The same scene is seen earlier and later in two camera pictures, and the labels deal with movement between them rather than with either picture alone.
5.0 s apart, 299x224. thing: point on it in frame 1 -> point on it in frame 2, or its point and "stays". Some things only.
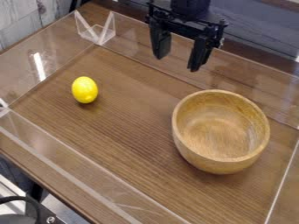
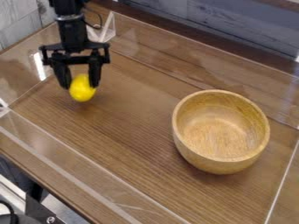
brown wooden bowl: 221,131 stays
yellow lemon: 85,89 stays
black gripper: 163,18 -> 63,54
